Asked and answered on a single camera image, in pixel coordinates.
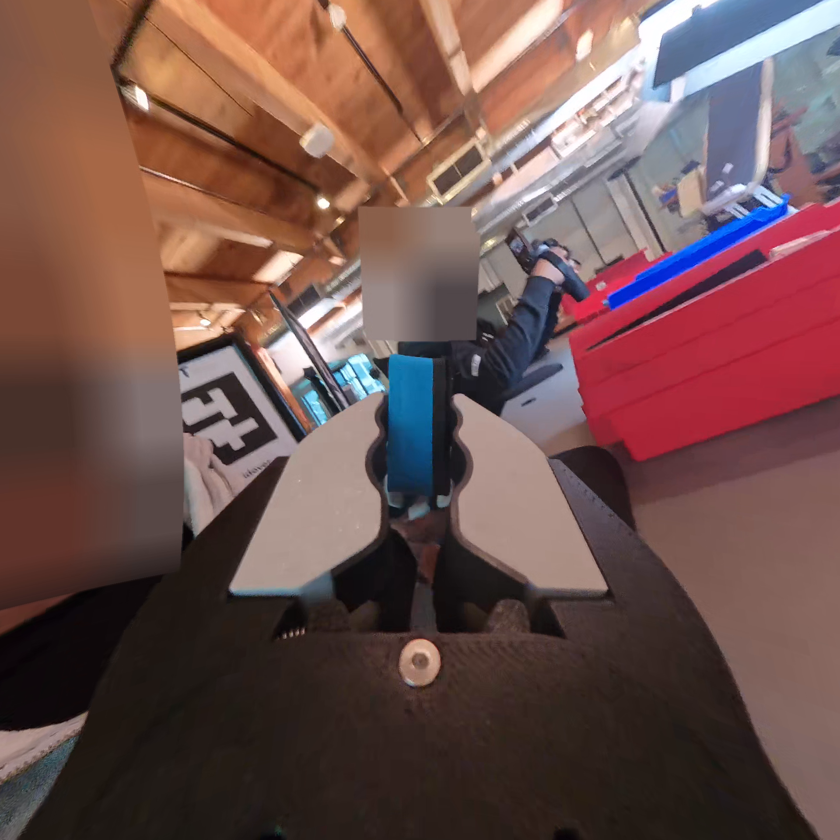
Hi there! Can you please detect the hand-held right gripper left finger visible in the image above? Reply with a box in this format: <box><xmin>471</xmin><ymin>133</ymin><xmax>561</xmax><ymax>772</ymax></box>
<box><xmin>227</xmin><ymin>392</ymin><xmax>395</xmax><ymax>599</ymax></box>

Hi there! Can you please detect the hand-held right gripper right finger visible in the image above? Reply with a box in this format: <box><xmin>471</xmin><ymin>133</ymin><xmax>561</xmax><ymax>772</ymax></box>
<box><xmin>449</xmin><ymin>394</ymin><xmax>611</xmax><ymax>601</ymax></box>

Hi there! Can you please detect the blue and black tool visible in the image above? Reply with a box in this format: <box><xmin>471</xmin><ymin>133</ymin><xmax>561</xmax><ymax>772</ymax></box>
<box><xmin>386</xmin><ymin>354</ymin><xmax>455</xmax><ymax>496</ymax></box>

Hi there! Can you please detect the large red storage bin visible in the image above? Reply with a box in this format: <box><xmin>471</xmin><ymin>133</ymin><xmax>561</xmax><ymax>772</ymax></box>
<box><xmin>567</xmin><ymin>202</ymin><xmax>840</xmax><ymax>462</ymax></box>

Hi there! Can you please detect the person's left hand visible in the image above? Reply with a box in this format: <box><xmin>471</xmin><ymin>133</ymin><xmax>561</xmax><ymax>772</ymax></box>
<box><xmin>400</xmin><ymin>515</ymin><xmax>450</xmax><ymax>588</ymax></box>

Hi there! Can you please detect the framed marker sign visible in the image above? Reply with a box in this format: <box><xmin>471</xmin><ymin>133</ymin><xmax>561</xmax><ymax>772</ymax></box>
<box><xmin>177</xmin><ymin>335</ymin><xmax>309</xmax><ymax>483</ymax></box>

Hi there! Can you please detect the black flat pad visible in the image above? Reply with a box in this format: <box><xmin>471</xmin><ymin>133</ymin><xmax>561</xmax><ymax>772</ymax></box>
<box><xmin>585</xmin><ymin>248</ymin><xmax>767</xmax><ymax>352</ymax></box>

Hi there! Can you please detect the blue storage bin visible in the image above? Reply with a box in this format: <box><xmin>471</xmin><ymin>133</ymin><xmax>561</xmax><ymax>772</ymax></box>
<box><xmin>607</xmin><ymin>193</ymin><xmax>791</xmax><ymax>311</ymax></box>

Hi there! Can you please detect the black display board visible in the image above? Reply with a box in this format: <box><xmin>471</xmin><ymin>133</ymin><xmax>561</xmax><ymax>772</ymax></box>
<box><xmin>701</xmin><ymin>58</ymin><xmax>775</xmax><ymax>198</ymax></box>

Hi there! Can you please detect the overhead light panel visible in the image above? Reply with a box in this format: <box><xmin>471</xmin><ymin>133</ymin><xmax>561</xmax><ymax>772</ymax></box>
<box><xmin>637</xmin><ymin>0</ymin><xmax>840</xmax><ymax>106</ymax></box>

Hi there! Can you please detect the silver air duct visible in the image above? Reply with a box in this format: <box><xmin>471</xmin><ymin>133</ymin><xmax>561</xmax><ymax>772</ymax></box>
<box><xmin>472</xmin><ymin>39</ymin><xmax>657</xmax><ymax>231</ymax></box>

